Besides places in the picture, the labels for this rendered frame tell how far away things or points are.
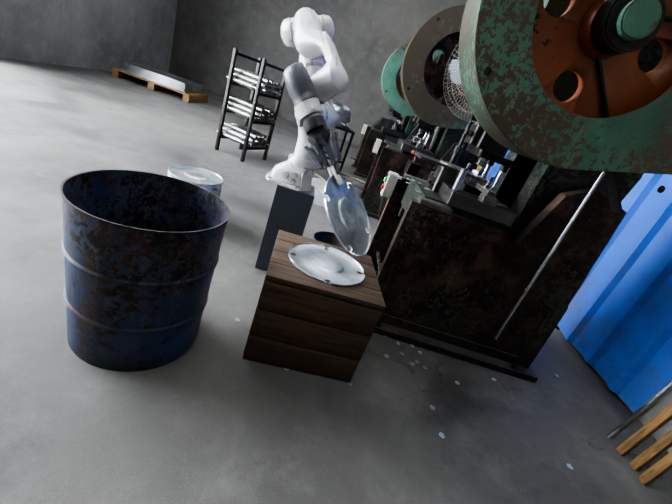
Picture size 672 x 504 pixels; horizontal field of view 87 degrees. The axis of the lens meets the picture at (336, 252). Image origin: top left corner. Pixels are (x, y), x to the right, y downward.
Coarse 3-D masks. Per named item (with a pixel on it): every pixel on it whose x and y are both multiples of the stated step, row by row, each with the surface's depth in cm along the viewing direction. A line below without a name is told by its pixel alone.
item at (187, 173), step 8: (168, 168) 192; (176, 168) 197; (184, 168) 201; (192, 168) 206; (200, 168) 210; (176, 176) 185; (184, 176) 190; (192, 176) 192; (200, 176) 196; (208, 176) 202; (216, 176) 207; (200, 184) 187; (208, 184) 189; (216, 184) 194
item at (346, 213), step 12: (324, 192) 111; (336, 192) 118; (348, 192) 126; (336, 204) 115; (348, 204) 122; (360, 204) 132; (336, 216) 113; (348, 216) 119; (360, 216) 129; (336, 228) 111; (348, 228) 117; (360, 228) 126; (348, 240) 116; (360, 240) 123; (360, 252) 121
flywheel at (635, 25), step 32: (576, 0) 103; (608, 0) 97; (640, 0) 91; (544, 32) 106; (576, 32) 106; (608, 32) 96; (640, 32) 94; (544, 64) 110; (576, 64) 109; (608, 64) 109; (576, 96) 113; (608, 96) 112; (640, 96) 112
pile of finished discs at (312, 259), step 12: (300, 252) 129; (312, 252) 132; (324, 252) 136; (336, 252) 140; (300, 264) 121; (312, 264) 124; (324, 264) 125; (336, 264) 129; (348, 264) 134; (312, 276) 115; (324, 276) 119; (336, 276) 122; (348, 276) 125; (360, 276) 128
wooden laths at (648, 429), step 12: (660, 396) 139; (648, 408) 142; (660, 420) 135; (612, 432) 149; (636, 432) 141; (648, 432) 137; (624, 444) 143; (636, 444) 140; (660, 444) 133; (624, 456) 143; (648, 456) 135; (636, 468) 137; (648, 468) 132; (660, 468) 129; (648, 480) 131
